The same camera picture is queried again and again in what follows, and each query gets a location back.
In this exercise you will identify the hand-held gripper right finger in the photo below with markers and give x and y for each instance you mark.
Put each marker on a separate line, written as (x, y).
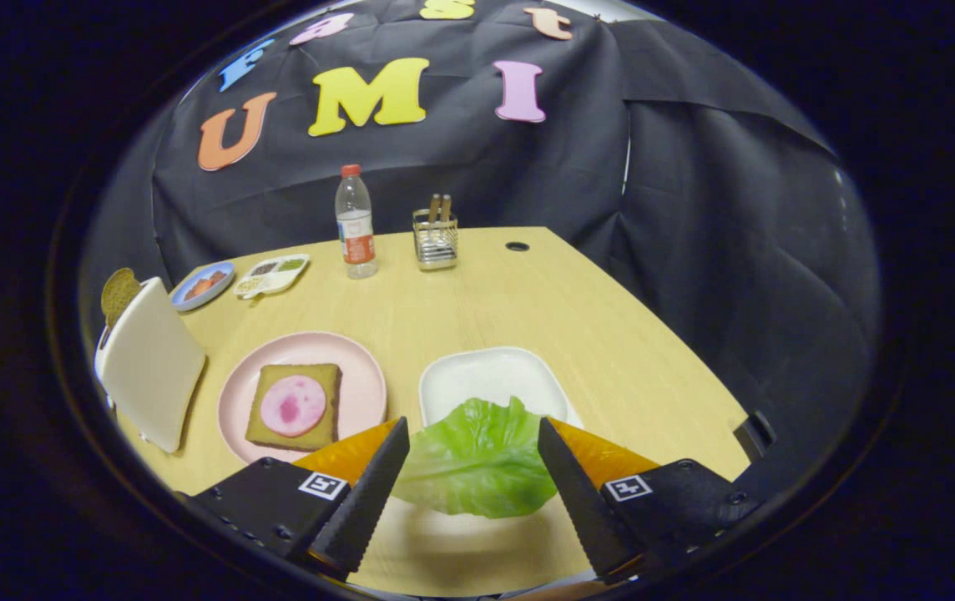
(573, 492)

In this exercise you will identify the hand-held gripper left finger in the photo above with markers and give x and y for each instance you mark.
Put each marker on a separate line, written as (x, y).
(373, 492)

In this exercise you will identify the green lettuce leaf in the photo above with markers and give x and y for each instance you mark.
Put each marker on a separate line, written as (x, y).
(477, 459)

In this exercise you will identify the brown bread slice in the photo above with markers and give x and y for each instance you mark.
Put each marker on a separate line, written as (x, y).
(118, 292)

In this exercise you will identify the pink ham slice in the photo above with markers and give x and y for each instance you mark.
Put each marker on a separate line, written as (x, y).
(294, 406)

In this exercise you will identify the pink round plate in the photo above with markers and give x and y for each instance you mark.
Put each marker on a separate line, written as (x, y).
(361, 376)

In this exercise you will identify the toast slice under ham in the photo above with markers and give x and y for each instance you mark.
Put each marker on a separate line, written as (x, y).
(260, 430)

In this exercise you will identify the white square dish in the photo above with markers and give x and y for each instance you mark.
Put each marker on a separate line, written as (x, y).
(486, 376)

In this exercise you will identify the black table edge clamp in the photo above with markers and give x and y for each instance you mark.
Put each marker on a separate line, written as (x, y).
(755, 436)

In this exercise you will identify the white divided bean tray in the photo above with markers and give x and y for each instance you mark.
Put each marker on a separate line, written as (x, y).
(273, 275)

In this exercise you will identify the black table grommet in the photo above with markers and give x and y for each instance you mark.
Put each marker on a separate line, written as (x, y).
(517, 246)

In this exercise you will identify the white toaster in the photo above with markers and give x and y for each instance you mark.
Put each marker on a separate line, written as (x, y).
(152, 367)

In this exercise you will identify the clear plastic water bottle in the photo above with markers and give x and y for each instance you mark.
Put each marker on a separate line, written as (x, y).
(356, 234)

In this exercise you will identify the brown steak piece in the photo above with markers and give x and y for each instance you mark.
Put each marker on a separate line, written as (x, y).
(217, 277)
(195, 292)

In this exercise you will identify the red tomato slice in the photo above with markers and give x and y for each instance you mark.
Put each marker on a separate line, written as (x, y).
(204, 285)

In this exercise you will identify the blue round plate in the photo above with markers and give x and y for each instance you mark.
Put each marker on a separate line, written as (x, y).
(181, 299)

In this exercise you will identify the wooden utensils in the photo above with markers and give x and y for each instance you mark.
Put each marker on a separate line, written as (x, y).
(440, 207)

